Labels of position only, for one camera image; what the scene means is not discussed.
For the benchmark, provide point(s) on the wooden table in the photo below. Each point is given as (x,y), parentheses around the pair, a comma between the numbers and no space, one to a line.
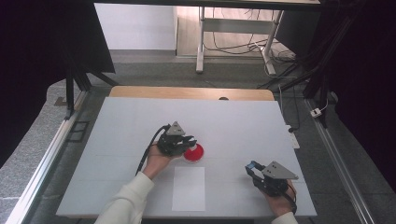
(186,92)

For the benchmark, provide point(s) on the person's right hand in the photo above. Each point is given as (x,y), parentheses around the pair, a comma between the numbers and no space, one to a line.
(280,205)

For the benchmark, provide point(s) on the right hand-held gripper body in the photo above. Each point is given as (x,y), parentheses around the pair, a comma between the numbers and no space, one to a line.
(274,185)

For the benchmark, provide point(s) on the aluminium rail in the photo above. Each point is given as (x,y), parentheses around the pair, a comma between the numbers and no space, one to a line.
(339,161)
(46,155)

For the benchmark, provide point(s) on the white power strip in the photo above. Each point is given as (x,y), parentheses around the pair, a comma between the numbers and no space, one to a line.
(293,138)

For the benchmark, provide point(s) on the white paper sheet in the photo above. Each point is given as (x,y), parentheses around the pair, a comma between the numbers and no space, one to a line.
(188,189)

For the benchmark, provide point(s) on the white plug adapter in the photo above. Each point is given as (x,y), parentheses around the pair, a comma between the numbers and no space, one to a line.
(316,112)

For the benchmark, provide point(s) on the blue stamp cap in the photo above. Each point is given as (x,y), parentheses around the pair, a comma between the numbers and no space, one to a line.
(252,164)

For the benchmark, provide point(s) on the person's left hand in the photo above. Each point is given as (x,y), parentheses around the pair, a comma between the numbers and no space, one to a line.
(157,163)

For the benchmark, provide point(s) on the white work board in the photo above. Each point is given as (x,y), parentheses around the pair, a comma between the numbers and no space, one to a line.
(233,124)

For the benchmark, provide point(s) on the black metal stand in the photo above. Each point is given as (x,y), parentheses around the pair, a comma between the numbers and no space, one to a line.
(323,77)

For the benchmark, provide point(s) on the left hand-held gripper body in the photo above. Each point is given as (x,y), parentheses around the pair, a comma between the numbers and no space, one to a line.
(171,144)

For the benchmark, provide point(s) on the black curtain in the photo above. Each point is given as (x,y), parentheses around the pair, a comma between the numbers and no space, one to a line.
(367,77)
(31,62)

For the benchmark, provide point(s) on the round red ink pad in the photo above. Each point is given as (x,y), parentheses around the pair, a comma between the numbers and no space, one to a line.
(195,155)

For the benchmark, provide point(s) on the white and blue stamp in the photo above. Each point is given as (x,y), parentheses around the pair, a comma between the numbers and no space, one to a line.
(193,145)

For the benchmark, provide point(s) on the white desk frame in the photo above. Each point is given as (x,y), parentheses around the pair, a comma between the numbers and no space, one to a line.
(236,25)

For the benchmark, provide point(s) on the black tripod stand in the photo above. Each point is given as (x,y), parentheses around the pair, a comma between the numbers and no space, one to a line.
(70,93)

